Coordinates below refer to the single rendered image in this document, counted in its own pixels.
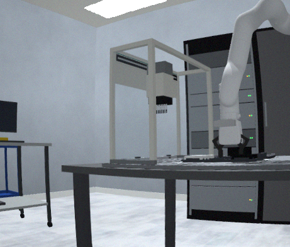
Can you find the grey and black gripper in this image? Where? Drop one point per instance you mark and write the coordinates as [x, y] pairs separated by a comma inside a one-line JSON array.
[[230, 135]]

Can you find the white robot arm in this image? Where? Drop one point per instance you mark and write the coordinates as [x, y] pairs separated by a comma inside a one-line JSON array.
[[245, 24]]

